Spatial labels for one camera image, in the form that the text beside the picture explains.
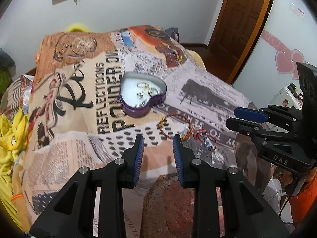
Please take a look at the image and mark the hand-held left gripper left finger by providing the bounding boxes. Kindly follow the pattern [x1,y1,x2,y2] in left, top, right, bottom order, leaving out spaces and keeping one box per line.
[29,135,145,238]

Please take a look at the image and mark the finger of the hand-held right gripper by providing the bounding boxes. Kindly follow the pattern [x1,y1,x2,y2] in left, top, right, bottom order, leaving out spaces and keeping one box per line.
[225,118,263,136]
[234,107,270,124]

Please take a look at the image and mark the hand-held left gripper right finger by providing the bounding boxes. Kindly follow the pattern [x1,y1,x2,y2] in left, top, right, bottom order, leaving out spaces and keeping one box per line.
[172,134,290,238]

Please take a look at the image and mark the red braided bracelet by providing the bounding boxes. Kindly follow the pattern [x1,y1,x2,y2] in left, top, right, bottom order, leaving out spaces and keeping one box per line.
[158,113,194,141]

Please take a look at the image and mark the red string bracelet blue beads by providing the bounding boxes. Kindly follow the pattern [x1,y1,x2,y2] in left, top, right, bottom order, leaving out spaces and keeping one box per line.
[193,128,218,152]

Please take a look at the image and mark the purple heart-shaped tin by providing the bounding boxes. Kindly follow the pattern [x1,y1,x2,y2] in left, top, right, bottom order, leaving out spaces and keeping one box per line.
[119,72,167,118]

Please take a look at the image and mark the white appliance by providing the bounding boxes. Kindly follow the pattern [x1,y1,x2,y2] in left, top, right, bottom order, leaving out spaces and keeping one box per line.
[270,83,304,111]

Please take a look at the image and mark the white plastic object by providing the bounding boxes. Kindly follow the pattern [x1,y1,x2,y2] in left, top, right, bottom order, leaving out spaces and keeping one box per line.
[263,177,293,225]

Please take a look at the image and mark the white wardrobe door pink hearts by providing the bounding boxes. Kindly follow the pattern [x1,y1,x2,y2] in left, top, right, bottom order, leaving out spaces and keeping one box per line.
[233,0,317,105]

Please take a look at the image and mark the printed newspaper-pattern blanket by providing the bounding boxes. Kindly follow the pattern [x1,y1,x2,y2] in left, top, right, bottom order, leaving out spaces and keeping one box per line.
[18,25,273,238]

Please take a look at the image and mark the brown wooden door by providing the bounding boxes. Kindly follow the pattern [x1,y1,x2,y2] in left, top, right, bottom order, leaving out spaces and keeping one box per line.
[207,0,276,83]

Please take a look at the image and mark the dark blue bag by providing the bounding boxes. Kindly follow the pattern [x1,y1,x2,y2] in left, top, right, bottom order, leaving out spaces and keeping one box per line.
[165,27,181,42]

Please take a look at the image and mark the white paper sticker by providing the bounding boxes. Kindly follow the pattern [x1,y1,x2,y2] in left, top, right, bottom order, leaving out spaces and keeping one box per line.
[290,3,308,18]

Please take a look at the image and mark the yellow cloth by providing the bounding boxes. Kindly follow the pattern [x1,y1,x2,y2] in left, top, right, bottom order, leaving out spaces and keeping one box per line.
[0,114,29,228]

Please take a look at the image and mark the brown striped cloth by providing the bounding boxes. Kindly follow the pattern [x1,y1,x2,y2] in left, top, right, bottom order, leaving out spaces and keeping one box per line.
[0,76,34,119]

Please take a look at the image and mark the yellow plastic object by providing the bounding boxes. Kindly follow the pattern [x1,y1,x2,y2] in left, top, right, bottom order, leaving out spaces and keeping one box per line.
[65,23,91,33]

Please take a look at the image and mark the pile of clothes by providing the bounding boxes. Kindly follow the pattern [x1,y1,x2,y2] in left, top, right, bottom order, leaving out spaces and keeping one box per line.
[0,48,17,85]

